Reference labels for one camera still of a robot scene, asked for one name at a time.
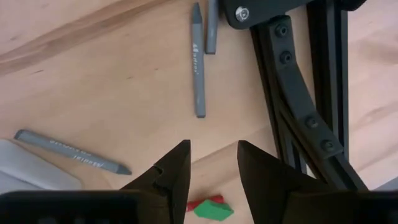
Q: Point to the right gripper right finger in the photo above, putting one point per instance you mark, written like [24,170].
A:
[264,180]

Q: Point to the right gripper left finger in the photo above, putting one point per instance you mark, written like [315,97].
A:
[174,174]

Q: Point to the grey crayon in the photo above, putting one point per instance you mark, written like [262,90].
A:
[71,152]
[211,28]
[199,68]

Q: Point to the green eraser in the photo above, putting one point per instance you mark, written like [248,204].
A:
[214,211]

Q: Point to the black aluminium table frame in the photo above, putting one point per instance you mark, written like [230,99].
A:
[295,93]

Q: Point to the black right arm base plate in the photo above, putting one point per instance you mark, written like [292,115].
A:
[264,12]

